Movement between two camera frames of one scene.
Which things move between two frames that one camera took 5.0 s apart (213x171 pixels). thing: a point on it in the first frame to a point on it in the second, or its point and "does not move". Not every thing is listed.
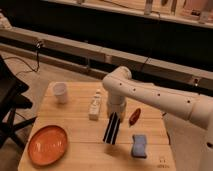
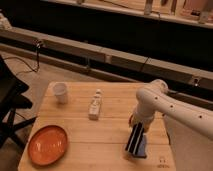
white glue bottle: (95, 106) does not move
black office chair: (12, 90) does not move
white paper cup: (60, 92) does not move
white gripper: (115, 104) to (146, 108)
